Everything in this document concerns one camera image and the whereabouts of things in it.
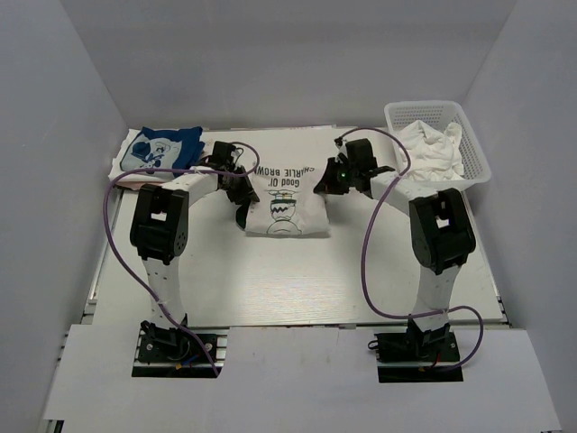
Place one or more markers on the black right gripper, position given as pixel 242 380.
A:
pixel 327 184

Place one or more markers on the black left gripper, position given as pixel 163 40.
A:
pixel 245 195

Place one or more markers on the white green Charlie Brown shirt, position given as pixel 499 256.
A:
pixel 287 205

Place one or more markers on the blue Mickey Mouse shirt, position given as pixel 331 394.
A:
pixel 162 151

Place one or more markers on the pink shirt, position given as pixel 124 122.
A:
pixel 134 185

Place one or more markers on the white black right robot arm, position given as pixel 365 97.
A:
pixel 440 231

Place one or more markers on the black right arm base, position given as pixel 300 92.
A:
pixel 416 356

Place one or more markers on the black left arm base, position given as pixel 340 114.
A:
pixel 172 354

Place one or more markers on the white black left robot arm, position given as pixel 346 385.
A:
pixel 159 231

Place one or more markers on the white crumpled shirt in basket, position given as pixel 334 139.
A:
pixel 434 155

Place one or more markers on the white plastic basket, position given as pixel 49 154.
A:
pixel 438 114

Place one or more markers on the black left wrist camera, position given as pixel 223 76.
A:
pixel 222 157

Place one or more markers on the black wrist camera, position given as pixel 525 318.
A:
pixel 222 157
pixel 360 155

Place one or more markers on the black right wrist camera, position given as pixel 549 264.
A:
pixel 360 155

